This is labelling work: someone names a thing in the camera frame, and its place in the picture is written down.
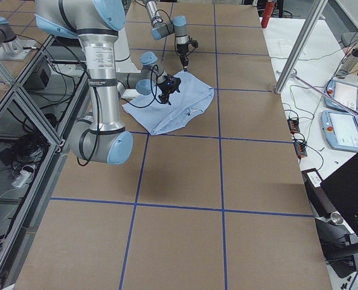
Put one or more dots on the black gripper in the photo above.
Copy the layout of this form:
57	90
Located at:
167	89
182	49

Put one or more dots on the light blue t-shirt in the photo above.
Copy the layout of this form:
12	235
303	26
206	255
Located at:
193	99

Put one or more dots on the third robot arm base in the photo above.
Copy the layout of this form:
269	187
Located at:
11	46

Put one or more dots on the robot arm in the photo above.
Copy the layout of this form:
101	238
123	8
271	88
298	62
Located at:
177	27
100	135

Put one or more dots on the red cylinder bottle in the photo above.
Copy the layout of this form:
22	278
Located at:
267	13

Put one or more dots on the orange black adapter box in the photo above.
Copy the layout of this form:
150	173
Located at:
293	124

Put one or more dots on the white power adapter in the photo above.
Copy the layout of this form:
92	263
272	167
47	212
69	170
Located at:
23	177

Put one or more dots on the clear water bottle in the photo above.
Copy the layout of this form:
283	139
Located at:
348	64

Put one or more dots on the blue teach pendant far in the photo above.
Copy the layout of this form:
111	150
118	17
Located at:
345	93

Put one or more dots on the blue teach pendant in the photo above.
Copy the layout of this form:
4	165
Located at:
340	130
345	93

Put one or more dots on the blue teach pendant near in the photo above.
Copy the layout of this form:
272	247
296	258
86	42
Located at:
340	130

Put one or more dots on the reacher grabber tool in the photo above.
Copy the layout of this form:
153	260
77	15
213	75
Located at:
327	96

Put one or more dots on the black laptop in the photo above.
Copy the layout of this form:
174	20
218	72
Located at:
341	188

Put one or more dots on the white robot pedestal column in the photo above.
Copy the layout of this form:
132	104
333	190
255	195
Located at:
126	72

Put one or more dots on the aluminium frame enclosure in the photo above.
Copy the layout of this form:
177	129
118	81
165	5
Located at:
37	107

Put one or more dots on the aluminium frame post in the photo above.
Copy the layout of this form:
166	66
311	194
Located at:
303	36

